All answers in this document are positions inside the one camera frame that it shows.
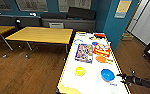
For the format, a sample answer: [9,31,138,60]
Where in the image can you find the blue plastic bowl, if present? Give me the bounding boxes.
[100,68,116,82]

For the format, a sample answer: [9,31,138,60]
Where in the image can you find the yellow colander bowl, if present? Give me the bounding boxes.
[74,66,87,77]

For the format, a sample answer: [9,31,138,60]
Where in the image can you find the white table with yellow edge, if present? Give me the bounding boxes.
[55,31,132,94]

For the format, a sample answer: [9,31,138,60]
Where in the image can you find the cardboard box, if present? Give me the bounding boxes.
[120,31,135,42]

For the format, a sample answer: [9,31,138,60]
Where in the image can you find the red and black game piece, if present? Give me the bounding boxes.
[93,32,107,39]

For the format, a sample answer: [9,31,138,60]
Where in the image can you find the blue rimmed round plate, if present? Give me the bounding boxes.
[73,38,85,46]

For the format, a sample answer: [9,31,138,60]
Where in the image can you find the white door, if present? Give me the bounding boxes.
[127,3,142,34]

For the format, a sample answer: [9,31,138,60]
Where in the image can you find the black sofa back cushion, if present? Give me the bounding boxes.
[67,6,97,20]

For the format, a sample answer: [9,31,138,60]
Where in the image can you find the white paper sign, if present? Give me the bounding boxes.
[49,21,64,29]

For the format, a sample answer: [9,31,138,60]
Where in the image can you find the small black round speaker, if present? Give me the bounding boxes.
[14,19,22,28]

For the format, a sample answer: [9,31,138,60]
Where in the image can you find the long dark grey bench sofa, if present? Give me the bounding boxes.
[0,14,42,29]

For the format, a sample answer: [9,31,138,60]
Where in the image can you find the yellow wall poster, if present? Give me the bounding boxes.
[114,0,133,19]

